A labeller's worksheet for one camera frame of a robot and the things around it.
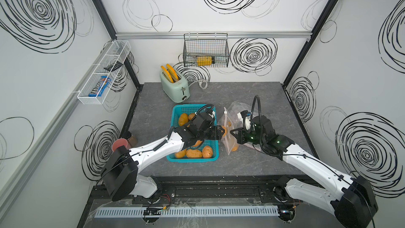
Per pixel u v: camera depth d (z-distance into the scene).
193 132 0.61
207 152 0.80
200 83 1.20
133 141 0.85
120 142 0.80
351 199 0.38
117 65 0.81
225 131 0.78
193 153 0.82
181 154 0.81
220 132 0.71
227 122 0.81
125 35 0.91
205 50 0.99
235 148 0.84
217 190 0.77
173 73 1.00
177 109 0.96
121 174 0.41
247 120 0.70
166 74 0.99
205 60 0.87
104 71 0.79
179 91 0.99
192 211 0.96
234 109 1.05
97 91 0.70
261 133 0.59
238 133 0.69
